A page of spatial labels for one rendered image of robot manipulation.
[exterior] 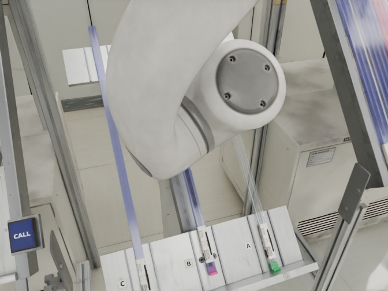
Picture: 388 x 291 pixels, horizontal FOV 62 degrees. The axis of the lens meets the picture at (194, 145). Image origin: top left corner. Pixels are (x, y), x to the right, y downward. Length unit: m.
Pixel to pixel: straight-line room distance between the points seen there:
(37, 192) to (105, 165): 1.08
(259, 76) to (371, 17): 0.72
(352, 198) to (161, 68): 0.72
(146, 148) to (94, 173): 1.71
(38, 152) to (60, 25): 1.44
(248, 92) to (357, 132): 0.62
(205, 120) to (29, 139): 0.95
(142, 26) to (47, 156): 0.89
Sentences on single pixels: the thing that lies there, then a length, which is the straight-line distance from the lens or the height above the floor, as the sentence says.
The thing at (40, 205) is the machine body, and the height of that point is 0.59.
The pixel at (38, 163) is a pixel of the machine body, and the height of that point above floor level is 0.62.
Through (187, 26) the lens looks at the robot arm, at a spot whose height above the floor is 1.17.
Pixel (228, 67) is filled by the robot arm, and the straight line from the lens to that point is 0.29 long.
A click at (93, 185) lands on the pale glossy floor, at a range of 1.90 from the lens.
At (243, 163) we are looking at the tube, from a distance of 0.61.
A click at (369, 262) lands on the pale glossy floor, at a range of 1.68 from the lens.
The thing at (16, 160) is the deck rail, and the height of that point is 0.86.
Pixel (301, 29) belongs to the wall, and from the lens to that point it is 3.00.
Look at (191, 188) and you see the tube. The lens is 0.57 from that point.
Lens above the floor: 1.23
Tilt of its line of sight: 36 degrees down
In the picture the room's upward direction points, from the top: straight up
